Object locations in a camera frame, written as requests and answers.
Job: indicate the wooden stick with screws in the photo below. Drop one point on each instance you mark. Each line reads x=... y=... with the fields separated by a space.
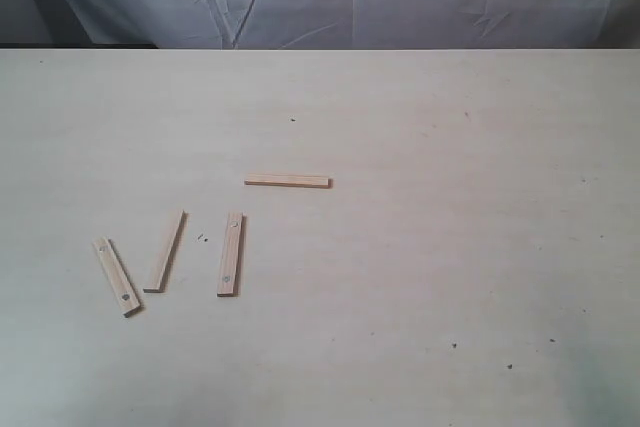
x=231 y=255

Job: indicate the plain wooden stick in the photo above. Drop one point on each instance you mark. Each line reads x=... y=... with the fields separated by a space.
x=158 y=275

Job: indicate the horizontal wooden stick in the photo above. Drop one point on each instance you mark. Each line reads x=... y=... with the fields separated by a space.
x=297 y=181

